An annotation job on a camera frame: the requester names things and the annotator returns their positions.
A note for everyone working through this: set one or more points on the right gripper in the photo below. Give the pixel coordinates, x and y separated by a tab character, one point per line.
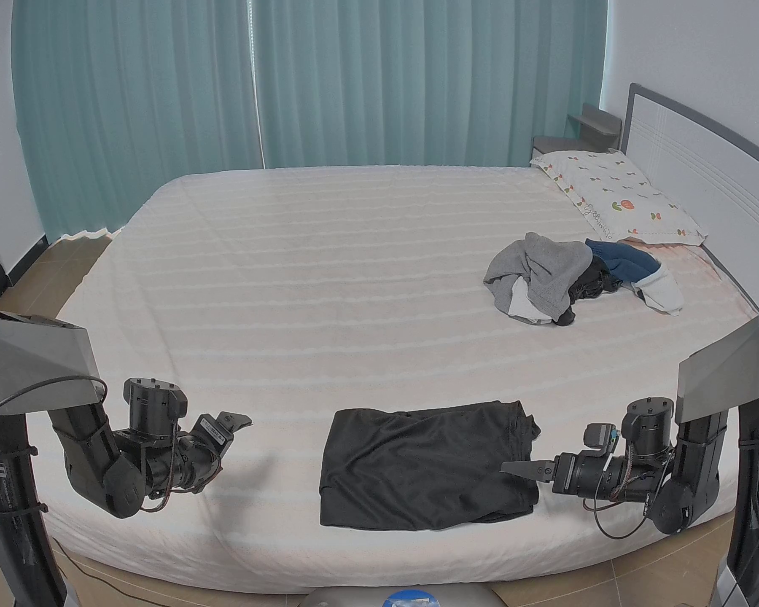
588	478

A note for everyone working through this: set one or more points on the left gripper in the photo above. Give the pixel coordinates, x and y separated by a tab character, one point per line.
202	453

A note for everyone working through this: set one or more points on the black T-shirt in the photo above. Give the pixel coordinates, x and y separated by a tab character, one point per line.
417	465

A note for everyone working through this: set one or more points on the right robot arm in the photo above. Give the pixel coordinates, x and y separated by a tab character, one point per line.
727	364

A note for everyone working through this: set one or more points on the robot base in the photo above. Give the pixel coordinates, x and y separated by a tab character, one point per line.
354	598

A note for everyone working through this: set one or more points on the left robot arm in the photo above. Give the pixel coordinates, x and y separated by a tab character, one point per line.
31	364

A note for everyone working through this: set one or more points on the pile of clothes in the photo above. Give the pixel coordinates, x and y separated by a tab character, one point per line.
544	275

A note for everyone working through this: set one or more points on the bed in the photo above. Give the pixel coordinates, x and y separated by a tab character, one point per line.
322	275

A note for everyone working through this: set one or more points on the white printed pillow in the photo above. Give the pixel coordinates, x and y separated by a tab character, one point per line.
620	196

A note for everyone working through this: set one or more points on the grey bedside table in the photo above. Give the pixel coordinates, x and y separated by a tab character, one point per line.
575	130

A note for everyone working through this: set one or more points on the blue-green curtain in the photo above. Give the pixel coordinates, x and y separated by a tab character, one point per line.
133	86
430	60

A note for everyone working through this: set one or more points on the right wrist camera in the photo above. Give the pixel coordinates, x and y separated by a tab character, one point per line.
598	437

